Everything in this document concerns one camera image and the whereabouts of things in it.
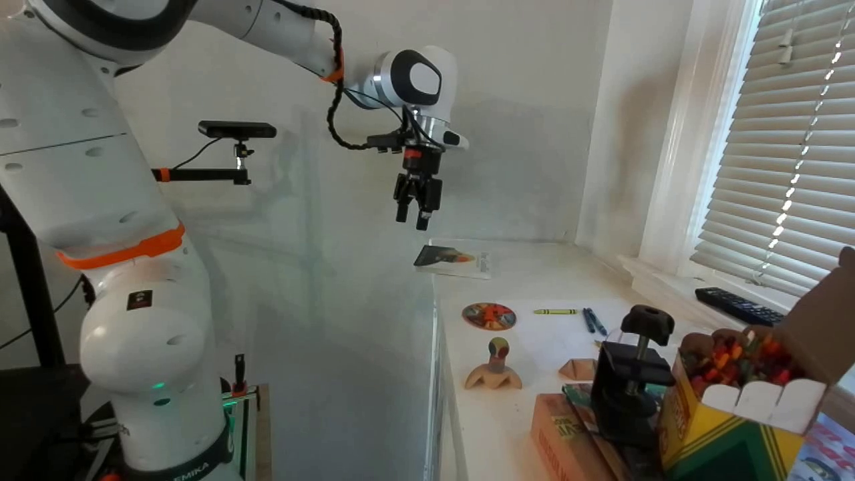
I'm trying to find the black stereo camera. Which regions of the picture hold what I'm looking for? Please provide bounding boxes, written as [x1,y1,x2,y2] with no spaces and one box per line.
[195,119,277,143]

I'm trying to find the bird cover book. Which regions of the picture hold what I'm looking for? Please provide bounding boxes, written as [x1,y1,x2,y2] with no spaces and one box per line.
[412,244,492,277]

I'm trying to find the green framed panel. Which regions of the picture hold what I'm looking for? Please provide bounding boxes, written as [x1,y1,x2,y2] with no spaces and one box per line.
[219,383,269,481]

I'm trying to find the wide white window blinds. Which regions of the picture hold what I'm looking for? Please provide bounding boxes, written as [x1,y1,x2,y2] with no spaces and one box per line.
[690,0,855,302]

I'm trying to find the round colourful disc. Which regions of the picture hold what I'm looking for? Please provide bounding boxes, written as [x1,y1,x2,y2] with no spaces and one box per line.
[459,299,518,334]

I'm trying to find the small bust figurine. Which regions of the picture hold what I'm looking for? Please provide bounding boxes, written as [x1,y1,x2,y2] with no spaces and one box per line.
[462,334,526,394]

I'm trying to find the black clamp holder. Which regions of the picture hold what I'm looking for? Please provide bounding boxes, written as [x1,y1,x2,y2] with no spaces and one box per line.
[589,302,678,450]

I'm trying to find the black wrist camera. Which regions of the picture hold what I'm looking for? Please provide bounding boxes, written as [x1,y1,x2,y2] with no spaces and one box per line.
[363,130,423,155]

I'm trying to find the dark blue marker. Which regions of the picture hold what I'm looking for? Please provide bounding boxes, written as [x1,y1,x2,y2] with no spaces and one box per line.
[581,305,610,339]

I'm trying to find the black remote control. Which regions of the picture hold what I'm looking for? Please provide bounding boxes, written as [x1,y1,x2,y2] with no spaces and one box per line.
[692,286,789,330]

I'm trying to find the colourful printed box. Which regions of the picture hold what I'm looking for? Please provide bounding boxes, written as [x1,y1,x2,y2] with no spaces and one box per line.
[785,409,855,481]

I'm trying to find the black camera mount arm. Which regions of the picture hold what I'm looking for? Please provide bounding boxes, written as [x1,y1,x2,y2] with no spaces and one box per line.
[149,136,256,188]

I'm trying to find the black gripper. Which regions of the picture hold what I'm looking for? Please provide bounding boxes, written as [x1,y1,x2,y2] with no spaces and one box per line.
[394,147,446,234]

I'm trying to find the folded wooden block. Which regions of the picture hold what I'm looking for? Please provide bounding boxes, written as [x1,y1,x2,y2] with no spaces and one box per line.
[557,355,599,385]

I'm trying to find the black metal post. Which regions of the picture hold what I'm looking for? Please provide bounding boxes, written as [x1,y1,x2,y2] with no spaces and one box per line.
[0,184,68,373]

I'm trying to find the yellow green crayon box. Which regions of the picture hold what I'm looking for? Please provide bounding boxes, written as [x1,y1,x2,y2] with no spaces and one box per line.
[657,247,855,481]

